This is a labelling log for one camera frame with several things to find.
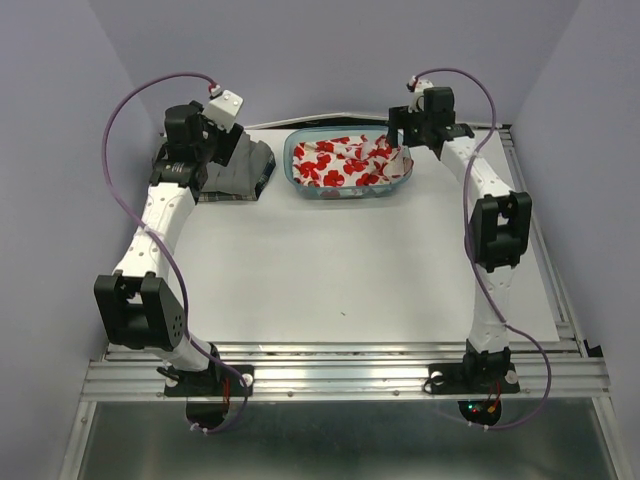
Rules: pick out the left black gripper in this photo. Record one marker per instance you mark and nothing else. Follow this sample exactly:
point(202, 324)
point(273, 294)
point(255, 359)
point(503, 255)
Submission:
point(228, 140)

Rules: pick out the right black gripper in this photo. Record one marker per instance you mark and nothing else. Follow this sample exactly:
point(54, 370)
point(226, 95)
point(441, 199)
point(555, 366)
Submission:
point(398, 117)

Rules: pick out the grey skirt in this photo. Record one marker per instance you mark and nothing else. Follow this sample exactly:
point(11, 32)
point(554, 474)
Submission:
point(240, 165)

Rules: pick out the navy plaid skirt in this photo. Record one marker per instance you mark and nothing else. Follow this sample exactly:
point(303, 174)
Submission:
point(240, 192)

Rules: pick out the red floral white skirt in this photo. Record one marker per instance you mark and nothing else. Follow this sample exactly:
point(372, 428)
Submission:
point(349, 161)

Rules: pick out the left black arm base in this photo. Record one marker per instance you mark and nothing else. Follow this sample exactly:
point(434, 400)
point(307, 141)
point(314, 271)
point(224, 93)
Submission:
point(208, 394)

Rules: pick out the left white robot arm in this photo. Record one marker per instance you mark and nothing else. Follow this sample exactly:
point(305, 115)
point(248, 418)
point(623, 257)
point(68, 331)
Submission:
point(144, 303)

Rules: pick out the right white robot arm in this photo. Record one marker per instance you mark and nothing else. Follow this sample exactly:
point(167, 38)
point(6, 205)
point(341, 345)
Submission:
point(496, 236)

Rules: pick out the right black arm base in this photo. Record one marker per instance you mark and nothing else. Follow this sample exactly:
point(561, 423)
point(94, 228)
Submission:
point(480, 394)

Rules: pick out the teal laundry basket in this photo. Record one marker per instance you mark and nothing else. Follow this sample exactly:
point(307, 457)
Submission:
point(325, 133)

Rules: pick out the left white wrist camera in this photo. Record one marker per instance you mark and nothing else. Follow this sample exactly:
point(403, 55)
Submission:
point(223, 108)

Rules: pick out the aluminium frame rail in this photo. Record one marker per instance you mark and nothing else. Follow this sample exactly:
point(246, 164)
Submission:
point(349, 371)

